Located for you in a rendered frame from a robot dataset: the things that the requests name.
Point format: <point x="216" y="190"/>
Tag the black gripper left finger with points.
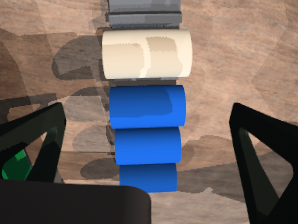
<point x="17" y="134"/>

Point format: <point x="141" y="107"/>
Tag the cream plastic cylinder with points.
<point x="151" y="53"/>

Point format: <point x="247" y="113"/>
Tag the blue plastic bar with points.
<point x="147" y="106"/>
<point x="147" y="145"/>
<point x="153" y="178"/>

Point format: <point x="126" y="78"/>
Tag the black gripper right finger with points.
<point x="282" y="138"/>

